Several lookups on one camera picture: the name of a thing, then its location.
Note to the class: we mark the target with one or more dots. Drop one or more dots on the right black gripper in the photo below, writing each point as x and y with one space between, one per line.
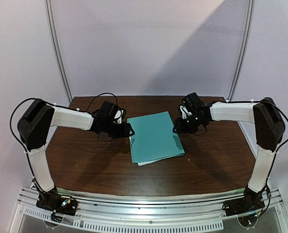
181 124

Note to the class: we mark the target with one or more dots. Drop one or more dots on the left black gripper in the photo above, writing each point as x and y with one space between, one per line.
125 131

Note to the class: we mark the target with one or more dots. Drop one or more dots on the teal file folder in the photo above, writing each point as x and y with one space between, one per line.
154 138

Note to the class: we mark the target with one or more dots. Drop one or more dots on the white printed paper sheet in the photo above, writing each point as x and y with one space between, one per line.
146 163

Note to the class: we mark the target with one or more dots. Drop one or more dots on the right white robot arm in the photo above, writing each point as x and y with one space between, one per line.
263 114

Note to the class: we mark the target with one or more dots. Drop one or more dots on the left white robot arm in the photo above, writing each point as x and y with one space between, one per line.
33 128

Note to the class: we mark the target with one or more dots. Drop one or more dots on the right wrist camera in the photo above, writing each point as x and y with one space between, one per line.
184 112

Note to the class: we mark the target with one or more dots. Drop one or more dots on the aluminium mounting rail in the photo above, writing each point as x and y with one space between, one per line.
101 213

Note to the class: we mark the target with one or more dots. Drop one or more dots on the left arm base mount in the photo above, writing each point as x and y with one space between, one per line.
59 205

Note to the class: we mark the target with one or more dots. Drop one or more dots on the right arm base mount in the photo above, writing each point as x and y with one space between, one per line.
250 202

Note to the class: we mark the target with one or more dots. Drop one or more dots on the right aluminium wall post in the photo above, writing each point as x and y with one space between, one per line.
243 48

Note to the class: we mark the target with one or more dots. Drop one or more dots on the aluminium wall post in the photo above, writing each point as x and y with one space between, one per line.
243 48
56 50

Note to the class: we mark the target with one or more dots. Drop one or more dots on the left aluminium wall post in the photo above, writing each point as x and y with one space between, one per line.
56 50

